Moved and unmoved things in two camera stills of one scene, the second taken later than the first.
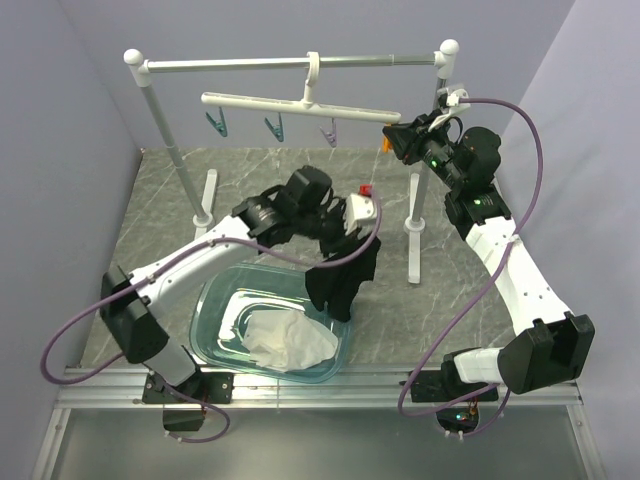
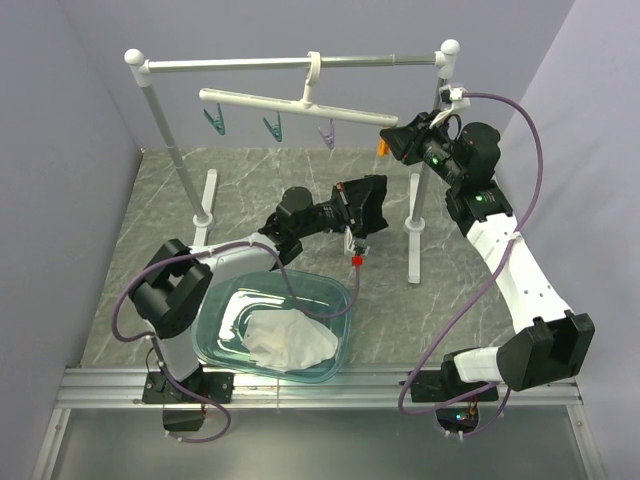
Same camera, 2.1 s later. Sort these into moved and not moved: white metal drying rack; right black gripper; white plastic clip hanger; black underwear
Moved: black underwear
Not moved: white plastic clip hanger; white metal drying rack; right black gripper
